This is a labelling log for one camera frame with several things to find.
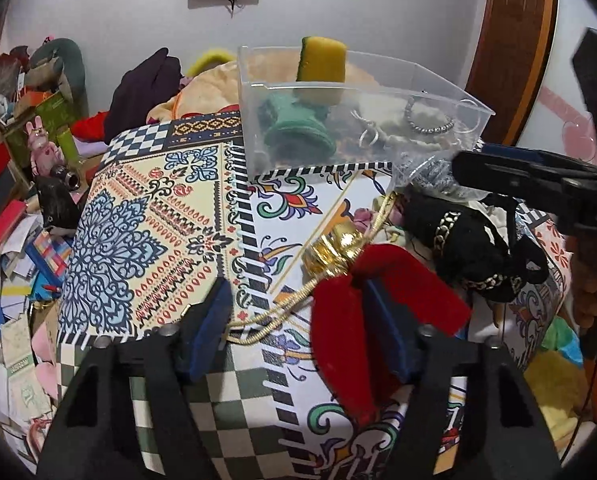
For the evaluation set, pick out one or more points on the pink rabbit toy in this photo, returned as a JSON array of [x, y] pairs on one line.
[[44, 154]]

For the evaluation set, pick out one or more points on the green knitted cloth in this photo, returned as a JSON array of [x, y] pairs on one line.
[[294, 131]]

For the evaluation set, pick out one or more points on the peach fleece blanket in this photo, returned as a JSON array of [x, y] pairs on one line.
[[218, 88]]

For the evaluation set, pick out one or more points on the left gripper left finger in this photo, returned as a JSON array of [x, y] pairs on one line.
[[201, 330]]

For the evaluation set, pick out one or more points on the pink heart wall sticker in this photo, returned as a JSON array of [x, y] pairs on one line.
[[578, 131]]

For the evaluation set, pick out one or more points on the red velvet pouch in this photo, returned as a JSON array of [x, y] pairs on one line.
[[345, 331]]

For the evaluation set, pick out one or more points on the red book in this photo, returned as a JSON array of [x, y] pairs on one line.
[[10, 217]]

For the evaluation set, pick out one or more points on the clear plastic box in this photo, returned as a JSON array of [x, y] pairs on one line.
[[411, 113]]

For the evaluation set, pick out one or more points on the yellow green sponge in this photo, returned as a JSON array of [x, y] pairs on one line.
[[322, 61]]

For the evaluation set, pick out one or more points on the gold bell with cord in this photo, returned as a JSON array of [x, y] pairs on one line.
[[331, 255]]

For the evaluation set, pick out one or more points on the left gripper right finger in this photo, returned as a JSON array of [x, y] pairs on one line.
[[398, 332]]

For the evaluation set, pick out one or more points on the patterned patchwork tablecloth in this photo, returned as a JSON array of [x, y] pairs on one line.
[[170, 211]]

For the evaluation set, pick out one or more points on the brown wooden door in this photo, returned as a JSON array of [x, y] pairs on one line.
[[510, 62]]

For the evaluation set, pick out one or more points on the green cardboard box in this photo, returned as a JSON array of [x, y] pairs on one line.
[[55, 112]]

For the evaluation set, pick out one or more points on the grey green plush toy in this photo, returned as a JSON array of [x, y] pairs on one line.
[[58, 65]]

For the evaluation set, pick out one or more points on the dark purple clothing pile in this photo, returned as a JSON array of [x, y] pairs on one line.
[[152, 82]]

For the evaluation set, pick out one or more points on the yellow plush hoop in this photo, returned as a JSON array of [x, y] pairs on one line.
[[209, 59]]

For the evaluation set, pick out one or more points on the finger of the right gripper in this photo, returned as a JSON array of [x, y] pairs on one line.
[[527, 154], [503, 177]]

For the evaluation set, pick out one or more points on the colourful striped box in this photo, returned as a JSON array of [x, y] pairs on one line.
[[50, 255]]

